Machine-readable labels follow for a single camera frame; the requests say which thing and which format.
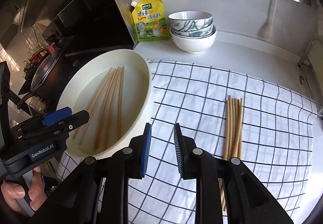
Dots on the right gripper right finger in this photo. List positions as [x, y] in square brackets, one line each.
[247, 200]

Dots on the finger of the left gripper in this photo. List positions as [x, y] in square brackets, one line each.
[54, 117]
[73, 122]

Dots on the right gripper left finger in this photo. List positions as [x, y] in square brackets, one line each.
[96, 191]

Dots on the wooden chopstick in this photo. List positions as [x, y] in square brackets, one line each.
[120, 100]
[230, 126]
[104, 139]
[236, 103]
[239, 129]
[225, 150]
[107, 106]
[99, 99]
[233, 119]

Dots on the person's left hand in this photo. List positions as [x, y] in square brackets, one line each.
[12, 192]

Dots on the dark pot with lid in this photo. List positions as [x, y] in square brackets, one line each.
[48, 78]

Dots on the white round basin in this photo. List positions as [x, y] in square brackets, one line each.
[136, 106]

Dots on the white checked cloth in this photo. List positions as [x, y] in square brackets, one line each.
[269, 127]

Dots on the metal dish rack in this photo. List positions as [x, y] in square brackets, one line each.
[311, 64]

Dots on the yellow green seasoning pouch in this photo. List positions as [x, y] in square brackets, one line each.
[150, 21]

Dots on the large white bowl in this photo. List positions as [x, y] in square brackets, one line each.
[194, 45]

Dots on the patterned ceramic bowl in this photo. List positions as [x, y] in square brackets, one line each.
[190, 20]
[204, 32]

